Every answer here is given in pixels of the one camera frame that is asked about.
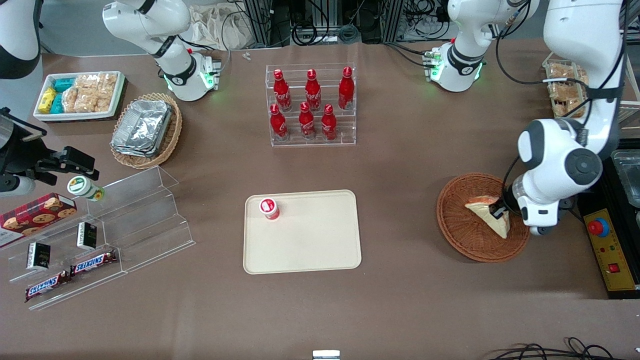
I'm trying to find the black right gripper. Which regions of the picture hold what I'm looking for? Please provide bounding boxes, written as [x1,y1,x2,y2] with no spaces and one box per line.
[0,107,100,184]

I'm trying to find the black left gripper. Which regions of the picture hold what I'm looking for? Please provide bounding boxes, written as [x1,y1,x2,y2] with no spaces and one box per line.
[489,180,522,220]

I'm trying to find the triangular sandwich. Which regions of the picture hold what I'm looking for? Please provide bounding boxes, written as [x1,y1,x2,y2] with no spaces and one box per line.
[465,195,511,239]

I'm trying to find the round brown wicker basket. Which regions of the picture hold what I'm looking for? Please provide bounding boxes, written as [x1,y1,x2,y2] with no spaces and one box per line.
[436,172,531,263]

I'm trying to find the oval light wicker basket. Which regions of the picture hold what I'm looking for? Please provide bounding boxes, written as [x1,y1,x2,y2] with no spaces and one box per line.
[109,92,183,170]

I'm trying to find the shiny metal tray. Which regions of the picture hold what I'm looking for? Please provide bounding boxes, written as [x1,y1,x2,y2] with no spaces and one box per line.
[611,150,640,207]

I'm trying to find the beige plastic tray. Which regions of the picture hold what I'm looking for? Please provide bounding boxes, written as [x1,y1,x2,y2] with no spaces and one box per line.
[243,189,362,275]

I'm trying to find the green lid white cup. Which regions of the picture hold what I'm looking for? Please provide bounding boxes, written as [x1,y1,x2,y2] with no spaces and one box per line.
[67,176,105,202]

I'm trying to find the white rectangular plastic bin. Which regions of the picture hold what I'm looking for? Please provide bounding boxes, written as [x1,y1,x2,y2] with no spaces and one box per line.
[33,70,126,122]

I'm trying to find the red plaid cookie box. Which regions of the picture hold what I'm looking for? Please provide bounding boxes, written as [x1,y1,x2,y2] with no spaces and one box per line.
[0,192,78,249]

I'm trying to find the clear rice cracker bag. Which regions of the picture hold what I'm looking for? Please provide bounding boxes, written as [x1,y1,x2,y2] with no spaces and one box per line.
[75,74,100,113]
[62,87,81,114]
[96,72,119,113]

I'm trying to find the small black carton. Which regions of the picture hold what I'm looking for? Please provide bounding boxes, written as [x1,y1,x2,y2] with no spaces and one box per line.
[26,242,51,271]
[76,222,98,251]

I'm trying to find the stack of foil trays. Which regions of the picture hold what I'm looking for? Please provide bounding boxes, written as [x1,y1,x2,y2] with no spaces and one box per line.
[110,99,174,158]

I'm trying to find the yellow snack packet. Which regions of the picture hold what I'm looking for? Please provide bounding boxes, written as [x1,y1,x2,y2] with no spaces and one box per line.
[39,86,57,114]

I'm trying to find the clear acrylic stepped shelf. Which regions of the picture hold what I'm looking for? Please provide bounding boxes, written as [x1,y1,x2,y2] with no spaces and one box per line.
[0,166,197,312]

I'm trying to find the snickers chocolate bar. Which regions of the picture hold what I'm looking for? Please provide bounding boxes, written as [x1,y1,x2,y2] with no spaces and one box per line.
[70,249,119,277]
[25,270,72,303]

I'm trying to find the yellow emergency stop box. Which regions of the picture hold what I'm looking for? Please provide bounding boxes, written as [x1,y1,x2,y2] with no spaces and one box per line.
[583,208,638,292]

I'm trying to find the clear acrylic bottle rack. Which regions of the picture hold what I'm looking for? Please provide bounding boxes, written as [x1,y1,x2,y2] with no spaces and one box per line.
[265,63,357,148]

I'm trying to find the beige cloth bag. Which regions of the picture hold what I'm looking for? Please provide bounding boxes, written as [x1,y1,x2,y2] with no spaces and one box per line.
[187,4,256,51]

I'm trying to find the red lid yogurt cup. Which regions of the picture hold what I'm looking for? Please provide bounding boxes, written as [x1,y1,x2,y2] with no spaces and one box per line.
[258,197,281,221]

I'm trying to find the red cola bottle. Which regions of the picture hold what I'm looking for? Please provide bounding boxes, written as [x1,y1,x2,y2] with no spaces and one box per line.
[270,103,289,141]
[338,66,355,111]
[320,103,337,142]
[305,69,322,112]
[272,68,292,112]
[298,101,317,141]

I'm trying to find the white wire basket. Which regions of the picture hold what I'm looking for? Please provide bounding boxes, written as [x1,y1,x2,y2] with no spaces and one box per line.
[542,59,640,136]

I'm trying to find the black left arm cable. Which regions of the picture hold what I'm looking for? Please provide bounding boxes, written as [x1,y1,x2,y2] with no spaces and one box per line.
[495,0,628,193]

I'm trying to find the black floor cable bundle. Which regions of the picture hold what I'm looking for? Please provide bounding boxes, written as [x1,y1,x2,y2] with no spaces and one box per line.
[487,337,640,360]

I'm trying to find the black arm base cables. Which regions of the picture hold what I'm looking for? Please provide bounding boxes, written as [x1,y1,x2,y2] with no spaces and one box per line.
[384,42,437,69]

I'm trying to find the aluminium frame post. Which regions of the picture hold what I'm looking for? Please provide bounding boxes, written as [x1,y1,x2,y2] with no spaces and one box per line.
[243,0,274,49]
[381,0,404,44]

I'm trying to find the coiled black cable bundle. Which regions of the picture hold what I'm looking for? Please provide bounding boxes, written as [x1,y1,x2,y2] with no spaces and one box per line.
[291,20,362,47]

